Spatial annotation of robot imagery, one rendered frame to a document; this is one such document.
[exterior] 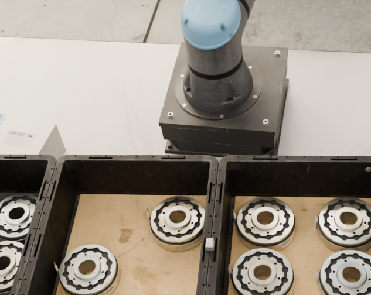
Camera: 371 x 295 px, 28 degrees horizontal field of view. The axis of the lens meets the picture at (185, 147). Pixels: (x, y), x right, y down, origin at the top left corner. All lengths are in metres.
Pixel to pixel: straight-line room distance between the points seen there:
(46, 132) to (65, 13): 1.66
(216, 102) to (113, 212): 0.33
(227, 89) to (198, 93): 0.06
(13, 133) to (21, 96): 0.23
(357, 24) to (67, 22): 1.20
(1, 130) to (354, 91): 0.80
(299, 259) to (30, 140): 0.66
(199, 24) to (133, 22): 1.69
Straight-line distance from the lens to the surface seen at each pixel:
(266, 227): 1.29
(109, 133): 1.71
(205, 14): 1.45
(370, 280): 1.25
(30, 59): 1.96
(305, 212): 1.35
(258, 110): 1.56
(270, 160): 1.30
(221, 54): 1.47
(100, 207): 1.41
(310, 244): 1.32
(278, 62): 1.66
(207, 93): 1.54
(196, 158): 1.31
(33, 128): 1.65
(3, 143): 1.64
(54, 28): 3.18
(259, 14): 3.06
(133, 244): 1.35
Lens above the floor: 1.93
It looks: 49 degrees down
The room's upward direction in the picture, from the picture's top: 10 degrees counter-clockwise
